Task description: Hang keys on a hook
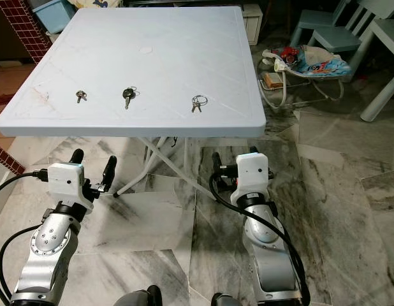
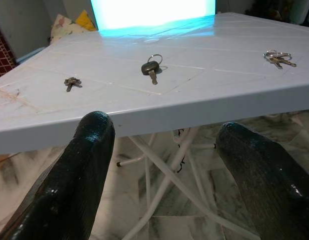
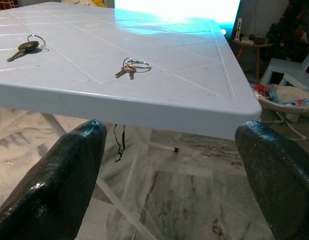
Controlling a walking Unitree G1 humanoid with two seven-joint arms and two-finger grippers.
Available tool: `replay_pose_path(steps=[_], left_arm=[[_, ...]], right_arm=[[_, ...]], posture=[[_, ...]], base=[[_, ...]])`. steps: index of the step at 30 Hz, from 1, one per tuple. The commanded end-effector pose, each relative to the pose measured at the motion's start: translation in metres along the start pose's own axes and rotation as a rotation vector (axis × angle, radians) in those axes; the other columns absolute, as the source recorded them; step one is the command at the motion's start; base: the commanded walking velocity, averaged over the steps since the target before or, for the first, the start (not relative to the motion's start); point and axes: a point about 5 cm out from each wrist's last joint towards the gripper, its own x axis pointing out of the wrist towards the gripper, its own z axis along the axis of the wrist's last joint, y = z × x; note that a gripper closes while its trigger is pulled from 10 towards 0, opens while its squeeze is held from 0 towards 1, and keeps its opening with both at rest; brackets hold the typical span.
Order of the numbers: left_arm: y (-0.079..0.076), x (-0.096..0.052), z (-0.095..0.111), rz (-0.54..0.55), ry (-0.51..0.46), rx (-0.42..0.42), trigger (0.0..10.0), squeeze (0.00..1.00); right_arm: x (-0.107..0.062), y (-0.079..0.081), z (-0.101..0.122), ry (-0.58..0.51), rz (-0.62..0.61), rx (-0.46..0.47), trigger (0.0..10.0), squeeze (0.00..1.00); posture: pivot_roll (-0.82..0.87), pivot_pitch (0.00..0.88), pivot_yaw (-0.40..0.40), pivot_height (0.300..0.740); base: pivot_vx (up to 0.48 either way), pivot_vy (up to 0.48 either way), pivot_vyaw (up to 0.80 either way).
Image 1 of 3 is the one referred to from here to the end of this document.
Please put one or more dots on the robot left leg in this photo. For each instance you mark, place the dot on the robot left leg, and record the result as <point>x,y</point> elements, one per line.
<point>138,297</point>

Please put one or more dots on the small red toy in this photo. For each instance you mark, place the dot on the small red toy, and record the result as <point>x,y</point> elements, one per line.
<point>289,53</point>

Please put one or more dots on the white side table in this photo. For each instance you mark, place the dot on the white side table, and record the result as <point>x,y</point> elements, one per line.
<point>379,89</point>

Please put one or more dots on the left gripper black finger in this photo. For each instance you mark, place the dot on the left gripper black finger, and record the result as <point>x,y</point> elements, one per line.
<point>76,157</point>
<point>109,172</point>

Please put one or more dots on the small silver key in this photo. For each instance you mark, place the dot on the small silver key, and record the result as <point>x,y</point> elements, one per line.
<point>80,96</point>

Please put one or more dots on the light blue child chair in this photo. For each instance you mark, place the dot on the light blue child chair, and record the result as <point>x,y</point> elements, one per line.
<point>332,39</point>

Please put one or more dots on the white cabinet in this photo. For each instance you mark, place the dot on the white cabinet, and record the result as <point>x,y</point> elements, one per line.
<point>252,22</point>

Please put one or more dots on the robot leg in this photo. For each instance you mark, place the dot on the robot leg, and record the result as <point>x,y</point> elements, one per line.
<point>229,299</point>
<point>138,297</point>

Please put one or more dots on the white metal table leg frame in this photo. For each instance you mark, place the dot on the white metal table leg frame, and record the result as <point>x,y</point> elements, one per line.
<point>190,180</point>

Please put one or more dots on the robot right leg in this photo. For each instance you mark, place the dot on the robot right leg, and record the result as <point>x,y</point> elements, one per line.
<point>229,299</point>

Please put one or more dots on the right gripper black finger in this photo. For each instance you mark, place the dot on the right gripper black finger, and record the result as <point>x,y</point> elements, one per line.
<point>216,164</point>
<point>254,150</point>

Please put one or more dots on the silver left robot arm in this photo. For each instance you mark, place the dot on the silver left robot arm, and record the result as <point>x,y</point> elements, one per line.
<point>53,247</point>

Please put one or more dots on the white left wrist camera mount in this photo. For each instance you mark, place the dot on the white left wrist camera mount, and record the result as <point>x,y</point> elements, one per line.
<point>64,185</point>

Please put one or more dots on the small brown box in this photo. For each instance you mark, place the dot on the small brown box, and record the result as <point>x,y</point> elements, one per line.
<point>272,80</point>

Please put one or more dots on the light blue plastic bin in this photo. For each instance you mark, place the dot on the light blue plastic bin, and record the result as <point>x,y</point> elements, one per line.
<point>53,16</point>

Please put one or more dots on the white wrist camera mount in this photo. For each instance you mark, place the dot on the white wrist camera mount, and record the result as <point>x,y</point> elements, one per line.
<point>251,175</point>
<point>64,185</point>

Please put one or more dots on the black headed key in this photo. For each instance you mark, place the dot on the black headed key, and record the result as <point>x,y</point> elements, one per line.
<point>127,95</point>

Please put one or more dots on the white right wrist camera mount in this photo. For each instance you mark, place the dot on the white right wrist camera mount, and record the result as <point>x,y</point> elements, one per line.
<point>251,175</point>

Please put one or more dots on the dark red floor cloth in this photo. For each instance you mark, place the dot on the dark red floor cloth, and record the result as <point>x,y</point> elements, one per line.
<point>2,99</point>

